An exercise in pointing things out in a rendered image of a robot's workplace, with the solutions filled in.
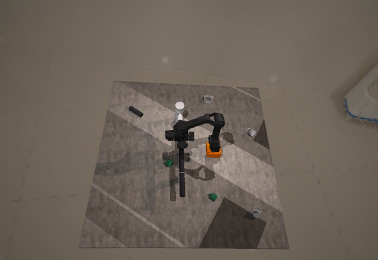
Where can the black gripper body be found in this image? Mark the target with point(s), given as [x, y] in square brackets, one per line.
[190, 135]

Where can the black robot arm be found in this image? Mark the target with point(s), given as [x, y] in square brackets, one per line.
[180, 129]

